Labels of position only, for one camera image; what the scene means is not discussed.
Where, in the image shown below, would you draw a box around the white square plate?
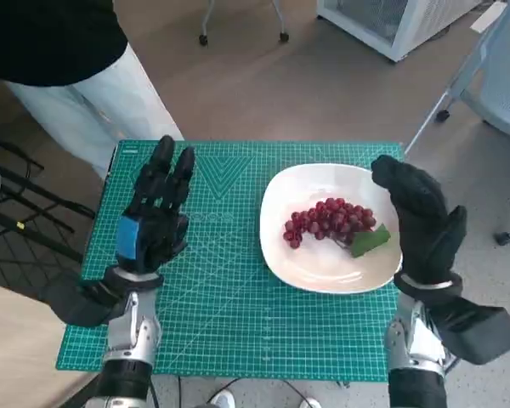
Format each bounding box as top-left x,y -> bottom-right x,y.
258,161 -> 405,295

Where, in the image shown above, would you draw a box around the person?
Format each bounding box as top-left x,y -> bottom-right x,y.
0,0 -> 184,180

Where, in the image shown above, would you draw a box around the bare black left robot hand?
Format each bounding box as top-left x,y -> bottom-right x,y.
116,134 -> 196,274

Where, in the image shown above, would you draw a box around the green cutting mat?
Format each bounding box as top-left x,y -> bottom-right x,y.
55,140 -> 411,378

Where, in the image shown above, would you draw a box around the white mesh cabinet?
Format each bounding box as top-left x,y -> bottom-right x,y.
314,0 -> 495,64

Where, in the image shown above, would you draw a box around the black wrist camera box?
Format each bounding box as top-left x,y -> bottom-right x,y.
431,294 -> 510,366
41,271 -> 127,329

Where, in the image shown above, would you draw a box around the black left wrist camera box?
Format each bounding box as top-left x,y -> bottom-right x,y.
41,271 -> 127,329

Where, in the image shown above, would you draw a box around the chair base with casters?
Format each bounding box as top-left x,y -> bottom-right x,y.
197,0 -> 292,46

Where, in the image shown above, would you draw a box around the black metal rack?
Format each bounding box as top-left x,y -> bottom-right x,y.
0,127 -> 95,273

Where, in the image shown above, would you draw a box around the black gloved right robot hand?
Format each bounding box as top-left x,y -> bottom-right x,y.
371,154 -> 469,286

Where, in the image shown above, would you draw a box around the grey mesh office chair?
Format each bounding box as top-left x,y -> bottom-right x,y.
402,0 -> 510,247

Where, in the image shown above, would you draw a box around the red toy grapes with leaf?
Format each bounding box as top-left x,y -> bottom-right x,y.
281,196 -> 393,259

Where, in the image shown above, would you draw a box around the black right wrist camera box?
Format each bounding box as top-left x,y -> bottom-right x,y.
431,294 -> 510,366

